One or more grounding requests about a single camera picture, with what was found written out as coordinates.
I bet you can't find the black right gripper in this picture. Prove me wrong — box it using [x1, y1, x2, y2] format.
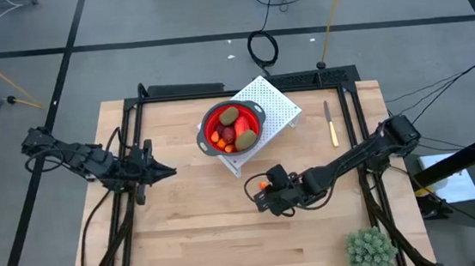
[250, 160, 314, 221]

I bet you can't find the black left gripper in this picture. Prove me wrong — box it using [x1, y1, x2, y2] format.
[124, 137, 180, 206]

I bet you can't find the brown-green toy kiwi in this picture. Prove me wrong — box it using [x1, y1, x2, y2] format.
[233, 129, 259, 152]
[217, 106, 241, 127]

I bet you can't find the dark red toy pomegranate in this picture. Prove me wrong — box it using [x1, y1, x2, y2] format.
[221, 126, 237, 144]

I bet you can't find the red-yellow toy mango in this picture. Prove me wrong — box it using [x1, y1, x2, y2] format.
[234, 114, 252, 137]

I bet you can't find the red collapsible colander bowl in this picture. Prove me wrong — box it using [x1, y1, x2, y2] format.
[193, 98, 270, 160]

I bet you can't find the white perforated riser shelf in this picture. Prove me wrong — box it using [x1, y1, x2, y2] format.
[192, 72, 308, 183]

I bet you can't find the black perforated panel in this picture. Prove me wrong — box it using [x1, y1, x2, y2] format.
[265, 63, 362, 93]

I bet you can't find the green artificial plant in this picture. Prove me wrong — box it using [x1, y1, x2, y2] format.
[343, 224, 400, 266]

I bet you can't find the yellow item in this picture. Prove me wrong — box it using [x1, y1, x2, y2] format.
[413, 184, 436, 198]

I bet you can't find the black floor stand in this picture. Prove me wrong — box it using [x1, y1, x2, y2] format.
[415, 194, 454, 221]

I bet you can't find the white screen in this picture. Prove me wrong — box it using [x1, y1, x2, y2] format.
[418, 149, 475, 206]

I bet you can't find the black diagonal bar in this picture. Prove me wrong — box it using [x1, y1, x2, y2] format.
[408, 132, 475, 187]

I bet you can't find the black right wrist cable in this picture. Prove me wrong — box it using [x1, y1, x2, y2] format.
[242, 172, 273, 205]

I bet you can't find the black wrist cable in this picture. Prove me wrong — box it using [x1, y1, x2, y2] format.
[102, 125, 125, 154]
[242, 172, 273, 205]

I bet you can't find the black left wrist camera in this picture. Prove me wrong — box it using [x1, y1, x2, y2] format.
[126, 160, 146, 184]

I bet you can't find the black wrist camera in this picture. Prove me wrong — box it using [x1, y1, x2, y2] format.
[126, 160, 146, 184]
[279, 177, 304, 202]

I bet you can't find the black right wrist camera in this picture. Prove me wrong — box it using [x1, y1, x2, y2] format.
[279, 177, 304, 202]

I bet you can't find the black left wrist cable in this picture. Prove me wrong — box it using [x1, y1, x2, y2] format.
[102, 125, 125, 154]

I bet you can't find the black aluminium table frame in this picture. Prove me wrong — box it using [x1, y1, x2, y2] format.
[53, 58, 439, 266]

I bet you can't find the knife with cream handle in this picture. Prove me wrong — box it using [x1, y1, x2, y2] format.
[323, 100, 340, 149]

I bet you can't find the black coiled floor cable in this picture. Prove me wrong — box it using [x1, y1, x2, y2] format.
[242, 0, 285, 78]

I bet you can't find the yellow hanging cable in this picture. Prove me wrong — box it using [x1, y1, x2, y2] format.
[310, 0, 356, 70]

